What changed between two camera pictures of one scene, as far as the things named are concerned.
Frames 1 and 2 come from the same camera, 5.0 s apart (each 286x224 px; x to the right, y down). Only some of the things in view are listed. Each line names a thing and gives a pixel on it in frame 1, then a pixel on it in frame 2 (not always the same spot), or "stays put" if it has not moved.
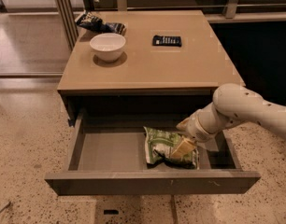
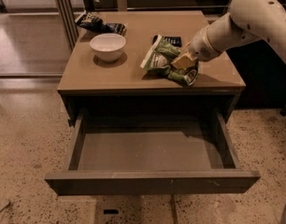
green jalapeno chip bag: (159, 146) → (159, 60)
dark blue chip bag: (97, 24) stays put
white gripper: (195, 129) → (200, 48)
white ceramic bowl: (108, 47) stays put
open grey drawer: (108, 158) stays put
